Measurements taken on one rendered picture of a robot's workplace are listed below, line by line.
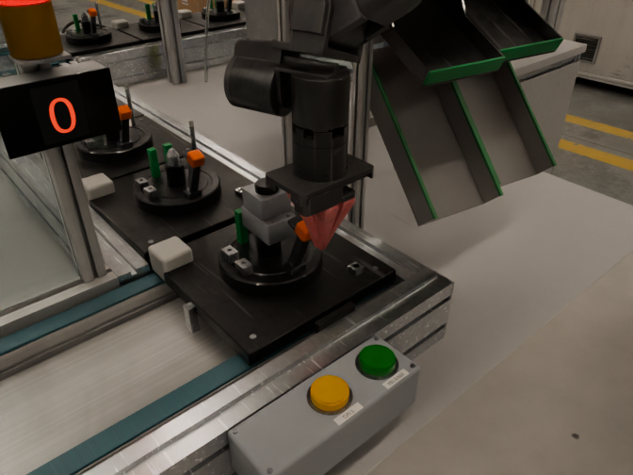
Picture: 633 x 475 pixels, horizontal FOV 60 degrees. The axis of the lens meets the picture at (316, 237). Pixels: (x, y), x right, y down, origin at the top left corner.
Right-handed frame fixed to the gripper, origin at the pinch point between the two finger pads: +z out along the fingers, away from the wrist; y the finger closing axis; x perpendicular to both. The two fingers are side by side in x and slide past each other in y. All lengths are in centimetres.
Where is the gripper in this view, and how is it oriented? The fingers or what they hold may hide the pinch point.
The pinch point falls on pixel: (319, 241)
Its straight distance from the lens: 63.2
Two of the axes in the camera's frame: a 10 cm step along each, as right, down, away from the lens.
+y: -7.6, 3.6, -5.4
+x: 6.5, 4.2, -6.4
